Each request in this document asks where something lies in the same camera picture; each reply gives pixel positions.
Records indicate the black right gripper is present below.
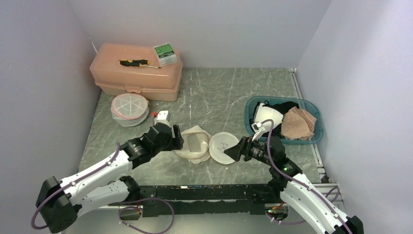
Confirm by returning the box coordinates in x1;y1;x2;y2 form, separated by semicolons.
224;134;273;166

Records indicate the beige mesh laundry bag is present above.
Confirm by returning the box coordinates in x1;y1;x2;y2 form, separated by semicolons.
173;125;239;165

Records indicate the white bra with black trim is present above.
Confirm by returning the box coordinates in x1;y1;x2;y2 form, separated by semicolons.
251;102;283;132

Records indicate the pink rimmed mesh laundry bag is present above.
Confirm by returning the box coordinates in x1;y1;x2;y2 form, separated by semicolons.
111;93;149;127

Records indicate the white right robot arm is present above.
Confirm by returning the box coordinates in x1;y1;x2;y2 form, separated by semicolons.
224;137;364;234

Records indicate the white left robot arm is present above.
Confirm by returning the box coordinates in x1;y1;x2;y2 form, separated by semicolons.
31;123;184;234

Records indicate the black bra in basin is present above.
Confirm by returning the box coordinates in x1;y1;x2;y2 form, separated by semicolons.
269;101;299;137

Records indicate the beige bra in basin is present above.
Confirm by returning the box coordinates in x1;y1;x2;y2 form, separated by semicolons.
281;107;317;140

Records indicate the teal plastic basin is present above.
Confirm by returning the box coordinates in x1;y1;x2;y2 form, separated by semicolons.
244;96;324;145

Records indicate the pink plastic storage box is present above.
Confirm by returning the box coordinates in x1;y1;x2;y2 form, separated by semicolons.
90;43;183;101

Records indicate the small green white box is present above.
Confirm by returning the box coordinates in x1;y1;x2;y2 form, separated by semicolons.
153;43;177;67

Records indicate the black yellow screwdriver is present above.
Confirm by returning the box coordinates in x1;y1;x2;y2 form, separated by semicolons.
119;59;161;69

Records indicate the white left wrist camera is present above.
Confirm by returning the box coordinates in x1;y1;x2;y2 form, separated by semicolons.
151;111;171;127

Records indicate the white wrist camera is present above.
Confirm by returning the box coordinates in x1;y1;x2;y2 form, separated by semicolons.
151;111;171;127
251;122;269;141

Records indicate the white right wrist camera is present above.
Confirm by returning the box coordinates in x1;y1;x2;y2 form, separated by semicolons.
251;122;269;141

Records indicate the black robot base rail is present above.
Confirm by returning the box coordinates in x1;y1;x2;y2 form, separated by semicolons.
107;183;299;217

